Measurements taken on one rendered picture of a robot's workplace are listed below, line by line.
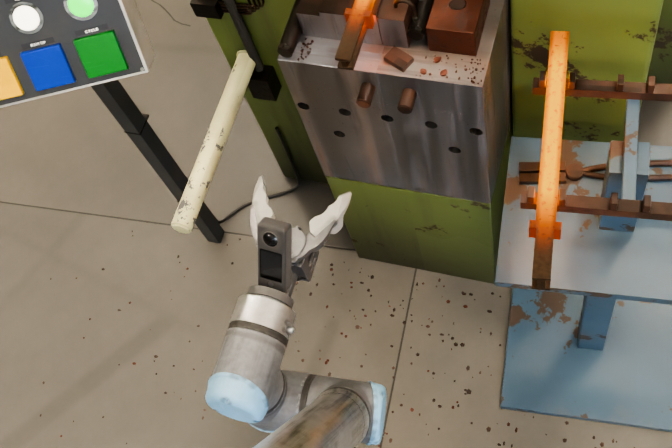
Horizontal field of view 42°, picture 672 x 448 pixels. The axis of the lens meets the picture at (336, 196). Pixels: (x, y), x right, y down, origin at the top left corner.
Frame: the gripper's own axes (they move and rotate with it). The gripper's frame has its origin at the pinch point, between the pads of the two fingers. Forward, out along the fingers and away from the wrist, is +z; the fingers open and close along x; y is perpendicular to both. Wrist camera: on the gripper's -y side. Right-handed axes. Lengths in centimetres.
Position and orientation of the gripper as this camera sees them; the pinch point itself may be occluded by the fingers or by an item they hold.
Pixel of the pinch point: (304, 180)
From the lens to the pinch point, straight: 137.9
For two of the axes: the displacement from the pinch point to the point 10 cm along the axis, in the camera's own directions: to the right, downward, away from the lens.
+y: 1.9, 4.6, 8.7
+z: 2.8, -8.7, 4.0
